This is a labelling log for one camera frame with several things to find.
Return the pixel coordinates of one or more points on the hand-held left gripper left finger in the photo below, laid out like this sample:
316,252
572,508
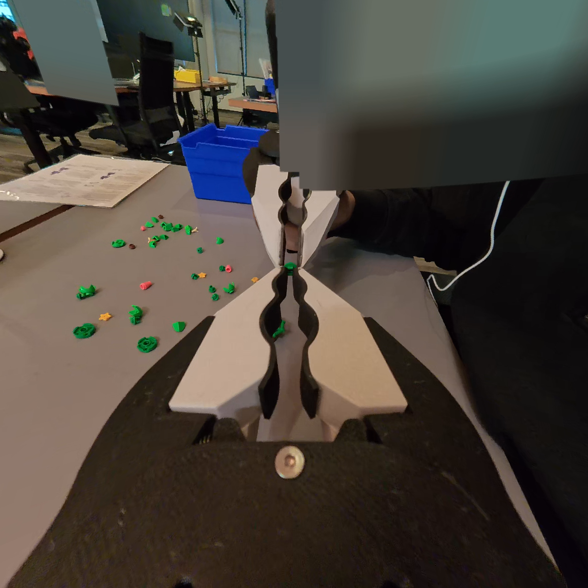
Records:
225,363

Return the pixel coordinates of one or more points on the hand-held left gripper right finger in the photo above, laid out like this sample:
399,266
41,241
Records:
353,363

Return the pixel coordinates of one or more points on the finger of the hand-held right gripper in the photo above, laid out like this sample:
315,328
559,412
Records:
266,206
321,220

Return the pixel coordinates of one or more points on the person's right forearm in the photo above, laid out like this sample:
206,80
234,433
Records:
390,220

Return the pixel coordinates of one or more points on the person's right hand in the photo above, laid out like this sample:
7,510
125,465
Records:
344,209

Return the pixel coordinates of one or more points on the blue storage bin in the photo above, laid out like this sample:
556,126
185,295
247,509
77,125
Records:
216,170

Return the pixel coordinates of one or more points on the yellow storage bin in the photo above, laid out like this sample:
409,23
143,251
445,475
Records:
187,76

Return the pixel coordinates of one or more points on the studio light stand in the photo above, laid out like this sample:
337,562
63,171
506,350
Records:
195,27
241,36

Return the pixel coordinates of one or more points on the black office chair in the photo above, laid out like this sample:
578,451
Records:
55,117
156,92

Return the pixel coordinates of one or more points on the scattered small toy pieces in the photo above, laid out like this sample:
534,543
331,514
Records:
84,330

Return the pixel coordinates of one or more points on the black monitor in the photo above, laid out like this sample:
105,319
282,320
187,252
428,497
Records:
147,27

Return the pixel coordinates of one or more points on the person's black jacket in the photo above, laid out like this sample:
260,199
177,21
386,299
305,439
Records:
528,367

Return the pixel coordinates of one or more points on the printed paper sheet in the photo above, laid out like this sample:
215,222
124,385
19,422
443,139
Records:
87,179

